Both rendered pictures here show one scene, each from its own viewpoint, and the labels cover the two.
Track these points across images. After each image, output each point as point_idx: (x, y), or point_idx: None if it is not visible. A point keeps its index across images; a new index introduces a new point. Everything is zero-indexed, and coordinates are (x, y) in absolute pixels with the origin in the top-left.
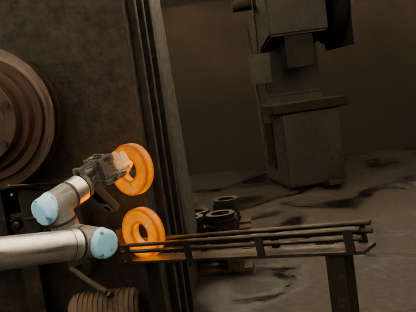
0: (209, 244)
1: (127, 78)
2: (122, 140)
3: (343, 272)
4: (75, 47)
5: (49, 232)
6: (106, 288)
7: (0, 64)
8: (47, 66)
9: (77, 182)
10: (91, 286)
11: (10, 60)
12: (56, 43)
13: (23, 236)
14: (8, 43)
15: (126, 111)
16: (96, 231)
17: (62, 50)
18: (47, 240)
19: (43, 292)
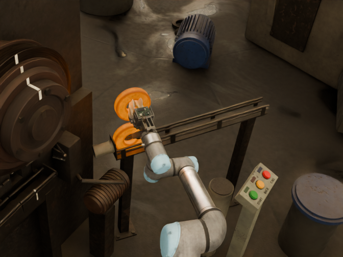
0: (188, 131)
1: (77, 26)
2: (71, 73)
3: (253, 122)
4: (47, 11)
5: (196, 178)
6: (122, 180)
7: (44, 61)
8: (26, 35)
9: (159, 137)
10: (59, 181)
11: (46, 54)
12: (33, 11)
13: (204, 189)
14: None
15: (75, 51)
16: (193, 161)
17: (38, 17)
18: (202, 183)
19: (56, 205)
